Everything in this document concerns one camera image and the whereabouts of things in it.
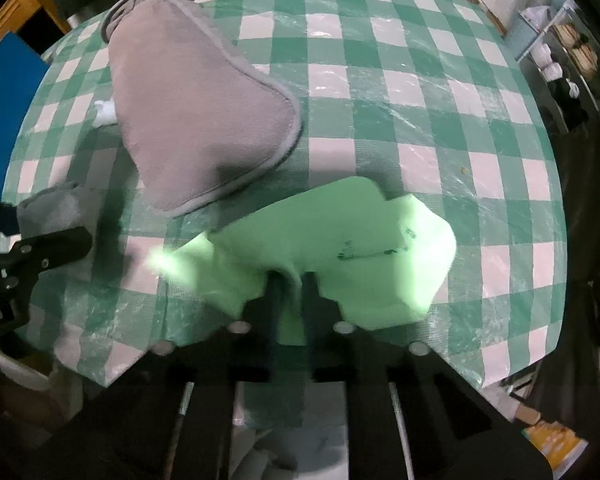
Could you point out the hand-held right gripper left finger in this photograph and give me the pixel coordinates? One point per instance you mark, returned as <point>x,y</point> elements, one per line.
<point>220,360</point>

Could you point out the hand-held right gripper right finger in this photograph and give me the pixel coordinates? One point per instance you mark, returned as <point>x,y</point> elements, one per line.
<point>375,365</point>

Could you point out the pale blue grey cloth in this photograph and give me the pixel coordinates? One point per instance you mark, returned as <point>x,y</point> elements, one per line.
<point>55,210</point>

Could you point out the light green cloth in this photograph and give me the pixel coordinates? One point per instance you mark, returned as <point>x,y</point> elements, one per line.
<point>360,240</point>

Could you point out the small white cloth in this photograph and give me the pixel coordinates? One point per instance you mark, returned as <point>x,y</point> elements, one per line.
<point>105,112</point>

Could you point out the yellow box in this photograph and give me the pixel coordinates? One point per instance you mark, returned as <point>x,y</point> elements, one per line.
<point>555,442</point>

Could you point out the wooden chair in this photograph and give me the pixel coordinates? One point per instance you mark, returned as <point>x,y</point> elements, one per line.
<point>25,5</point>

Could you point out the green checkered tablecloth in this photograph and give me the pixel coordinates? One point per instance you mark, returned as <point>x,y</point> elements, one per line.
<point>405,125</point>

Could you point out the grey shoe rack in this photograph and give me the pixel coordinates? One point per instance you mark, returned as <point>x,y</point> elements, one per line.
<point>565,60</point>

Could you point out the group of shoes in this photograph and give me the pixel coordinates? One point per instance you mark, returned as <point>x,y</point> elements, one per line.
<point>577,47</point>

